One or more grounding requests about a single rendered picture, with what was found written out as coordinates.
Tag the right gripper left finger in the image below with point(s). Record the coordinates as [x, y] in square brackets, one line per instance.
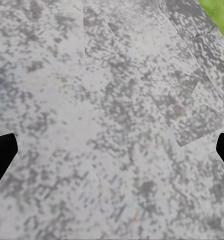
[8, 150]

